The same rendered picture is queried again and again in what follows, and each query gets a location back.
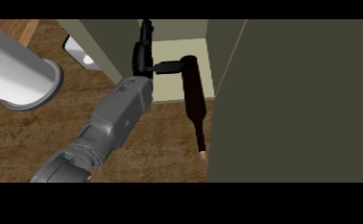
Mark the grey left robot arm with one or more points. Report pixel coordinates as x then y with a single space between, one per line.
125 106

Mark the white flat object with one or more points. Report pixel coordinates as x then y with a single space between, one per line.
79 53

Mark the pale grey metal cylinder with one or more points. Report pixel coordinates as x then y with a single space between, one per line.
25 74

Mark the olive cabinet with pale inside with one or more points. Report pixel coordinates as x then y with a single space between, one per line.
174 83

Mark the dark olive cabinet door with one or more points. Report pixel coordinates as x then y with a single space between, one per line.
289 103

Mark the dark wine bottle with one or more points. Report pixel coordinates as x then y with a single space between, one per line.
196 99

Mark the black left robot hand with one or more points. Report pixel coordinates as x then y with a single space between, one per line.
143 59

